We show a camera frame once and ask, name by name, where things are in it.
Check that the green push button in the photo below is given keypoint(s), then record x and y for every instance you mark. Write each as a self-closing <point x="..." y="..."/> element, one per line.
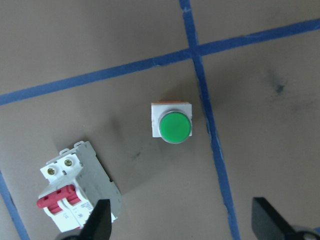
<point x="175" y="127"/>

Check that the white circuit breaker red switch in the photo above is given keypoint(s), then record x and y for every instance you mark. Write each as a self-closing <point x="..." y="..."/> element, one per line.
<point x="75" y="187"/>

